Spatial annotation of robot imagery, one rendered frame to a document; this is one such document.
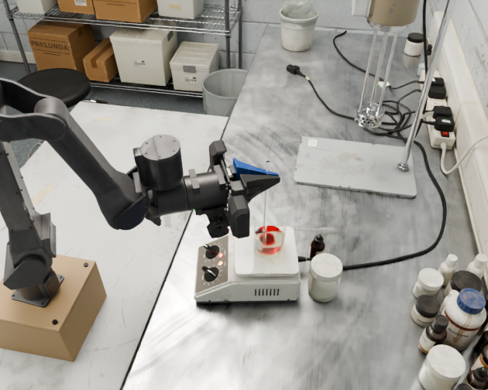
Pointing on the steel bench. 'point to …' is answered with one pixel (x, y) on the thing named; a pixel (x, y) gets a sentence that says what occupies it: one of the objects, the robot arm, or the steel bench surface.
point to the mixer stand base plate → (354, 167)
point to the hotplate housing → (250, 286)
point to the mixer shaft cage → (364, 109)
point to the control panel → (212, 265)
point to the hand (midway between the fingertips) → (259, 181)
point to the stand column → (427, 84)
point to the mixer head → (386, 13)
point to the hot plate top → (245, 245)
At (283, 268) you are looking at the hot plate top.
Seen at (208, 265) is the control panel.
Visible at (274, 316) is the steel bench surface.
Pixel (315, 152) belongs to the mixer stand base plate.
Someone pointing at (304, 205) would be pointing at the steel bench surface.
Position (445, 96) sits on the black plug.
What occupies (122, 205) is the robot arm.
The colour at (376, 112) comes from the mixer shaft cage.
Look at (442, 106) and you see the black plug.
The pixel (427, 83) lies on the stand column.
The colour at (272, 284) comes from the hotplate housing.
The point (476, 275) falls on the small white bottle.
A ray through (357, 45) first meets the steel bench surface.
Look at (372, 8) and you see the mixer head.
